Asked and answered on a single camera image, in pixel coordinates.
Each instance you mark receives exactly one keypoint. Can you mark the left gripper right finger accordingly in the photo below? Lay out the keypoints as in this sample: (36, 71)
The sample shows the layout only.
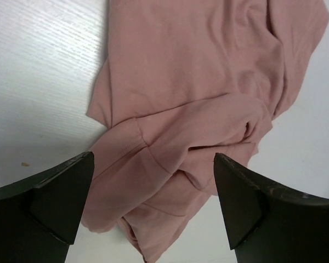
(266, 221)

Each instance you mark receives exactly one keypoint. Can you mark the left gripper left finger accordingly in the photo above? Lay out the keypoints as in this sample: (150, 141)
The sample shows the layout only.
(40, 215)

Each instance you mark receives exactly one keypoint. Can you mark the pink t shirt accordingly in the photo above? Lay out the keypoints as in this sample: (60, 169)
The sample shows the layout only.
(184, 80)

